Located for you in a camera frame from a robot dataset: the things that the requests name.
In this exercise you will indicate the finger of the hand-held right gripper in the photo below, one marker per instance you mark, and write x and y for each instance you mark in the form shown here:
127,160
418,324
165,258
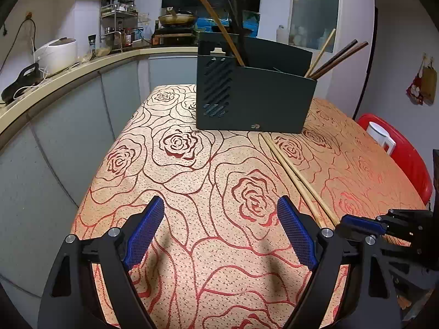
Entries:
363,226

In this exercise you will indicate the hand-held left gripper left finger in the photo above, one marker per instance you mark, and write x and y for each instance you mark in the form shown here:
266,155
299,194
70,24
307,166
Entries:
145,233

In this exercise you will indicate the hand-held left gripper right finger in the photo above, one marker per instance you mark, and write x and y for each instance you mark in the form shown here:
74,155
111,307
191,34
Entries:
296,233

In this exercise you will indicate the dark green utensil holder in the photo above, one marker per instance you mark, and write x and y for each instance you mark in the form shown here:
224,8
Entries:
267,102

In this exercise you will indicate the red plastic chair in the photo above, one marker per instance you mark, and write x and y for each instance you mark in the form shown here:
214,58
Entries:
411,164

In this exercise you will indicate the rose patterned tablecloth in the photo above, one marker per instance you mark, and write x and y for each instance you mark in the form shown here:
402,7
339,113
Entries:
192,178

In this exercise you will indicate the white mug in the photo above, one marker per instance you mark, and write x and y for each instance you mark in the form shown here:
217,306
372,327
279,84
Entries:
379,135

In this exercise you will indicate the grey kitchen cabinets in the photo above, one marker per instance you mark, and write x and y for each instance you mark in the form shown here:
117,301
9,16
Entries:
58,144

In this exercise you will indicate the hanging cloth bag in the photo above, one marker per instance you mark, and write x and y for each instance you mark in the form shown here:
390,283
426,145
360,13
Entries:
423,82

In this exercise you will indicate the beige kitchen countertop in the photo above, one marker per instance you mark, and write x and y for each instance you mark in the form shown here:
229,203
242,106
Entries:
68,78

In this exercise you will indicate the black capped bottle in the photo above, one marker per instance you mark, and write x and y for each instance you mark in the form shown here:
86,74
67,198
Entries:
92,46

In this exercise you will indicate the black countertop appliance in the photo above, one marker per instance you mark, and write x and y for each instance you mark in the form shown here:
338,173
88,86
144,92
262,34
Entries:
20,82

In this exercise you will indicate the white rice cooker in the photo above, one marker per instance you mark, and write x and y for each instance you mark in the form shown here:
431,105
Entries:
56,56

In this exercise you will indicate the black stove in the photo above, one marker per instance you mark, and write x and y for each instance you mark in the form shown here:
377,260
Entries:
175,36

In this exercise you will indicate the white plastic bottle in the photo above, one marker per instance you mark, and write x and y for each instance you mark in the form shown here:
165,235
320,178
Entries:
281,33

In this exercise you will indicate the brass wok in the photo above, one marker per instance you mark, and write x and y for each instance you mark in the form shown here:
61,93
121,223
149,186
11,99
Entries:
178,19

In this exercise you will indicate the metal spice rack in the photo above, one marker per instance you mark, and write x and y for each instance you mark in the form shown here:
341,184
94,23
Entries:
118,17

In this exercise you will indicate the brown wooden chopstick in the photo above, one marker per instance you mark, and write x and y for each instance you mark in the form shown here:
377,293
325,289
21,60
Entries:
214,17

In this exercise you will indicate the frosted glass window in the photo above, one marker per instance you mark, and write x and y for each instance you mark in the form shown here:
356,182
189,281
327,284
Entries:
312,3

